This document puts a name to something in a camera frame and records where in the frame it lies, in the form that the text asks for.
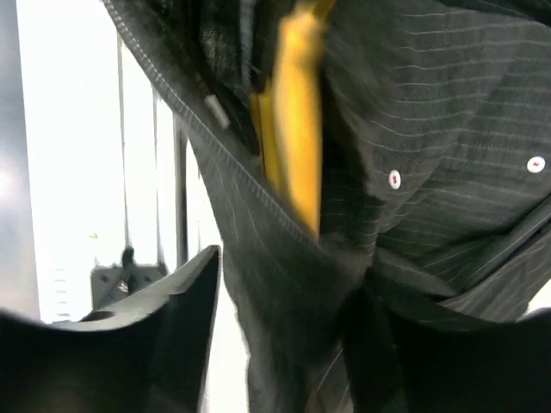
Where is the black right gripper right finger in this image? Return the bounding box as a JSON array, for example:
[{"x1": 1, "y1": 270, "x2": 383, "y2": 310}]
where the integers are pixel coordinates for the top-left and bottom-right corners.
[{"x1": 342, "y1": 287, "x2": 408, "y2": 413}]

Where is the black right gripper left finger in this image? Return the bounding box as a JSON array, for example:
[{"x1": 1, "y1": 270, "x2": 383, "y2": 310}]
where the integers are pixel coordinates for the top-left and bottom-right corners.
[{"x1": 79, "y1": 244, "x2": 223, "y2": 413}]

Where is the hanger of black shirt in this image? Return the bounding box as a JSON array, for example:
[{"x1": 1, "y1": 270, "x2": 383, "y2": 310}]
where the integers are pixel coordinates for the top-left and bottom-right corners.
[{"x1": 251, "y1": 1, "x2": 335, "y2": 237}]

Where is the black pinstripe shirt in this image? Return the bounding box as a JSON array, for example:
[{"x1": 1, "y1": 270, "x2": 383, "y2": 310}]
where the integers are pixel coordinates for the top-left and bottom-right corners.
[{"x1": 105, "y1": 1, "x2": 550, "y2": 412}]

